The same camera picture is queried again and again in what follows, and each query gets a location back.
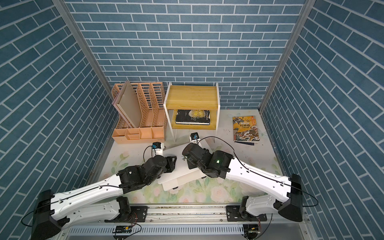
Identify silver laptop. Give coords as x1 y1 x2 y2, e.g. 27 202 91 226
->
157 144 206 191

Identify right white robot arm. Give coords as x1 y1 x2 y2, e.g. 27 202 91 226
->
182 143 303 222

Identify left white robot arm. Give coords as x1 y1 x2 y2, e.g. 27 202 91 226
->
31 155 177 240

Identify black book under shelf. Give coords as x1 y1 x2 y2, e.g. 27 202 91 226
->
175 110 211 125

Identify floral table mat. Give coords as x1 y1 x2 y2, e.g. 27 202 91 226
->
98 129 284 204

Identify wooden white desk shelf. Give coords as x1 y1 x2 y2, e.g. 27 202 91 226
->
164 82 221 140

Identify orange plastic file organizer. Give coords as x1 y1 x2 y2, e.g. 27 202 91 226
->
112 81 168 144

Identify colourful illustrated book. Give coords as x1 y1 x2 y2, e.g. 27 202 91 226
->
233 116 260 143

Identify brown folder in organizer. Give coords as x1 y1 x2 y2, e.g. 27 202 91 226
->
113 81 142 128

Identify small green circuit board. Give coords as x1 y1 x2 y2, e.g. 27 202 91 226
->
113 226 133 235

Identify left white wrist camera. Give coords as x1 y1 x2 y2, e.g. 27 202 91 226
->
152 142 166 156

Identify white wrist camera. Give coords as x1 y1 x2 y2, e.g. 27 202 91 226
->
190 132 200 145
152 142 166 156

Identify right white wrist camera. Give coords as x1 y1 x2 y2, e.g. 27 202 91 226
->
190 132 200 145

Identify aluminium mounting rail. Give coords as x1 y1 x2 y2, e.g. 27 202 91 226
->
59 203 310 226

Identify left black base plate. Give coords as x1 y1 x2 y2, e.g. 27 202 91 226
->
104 206 148 223

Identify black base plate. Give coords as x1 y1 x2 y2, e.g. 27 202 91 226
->
104 206 148 223
226 205 267 222

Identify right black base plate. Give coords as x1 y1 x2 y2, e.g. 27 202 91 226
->
226 205 267 222

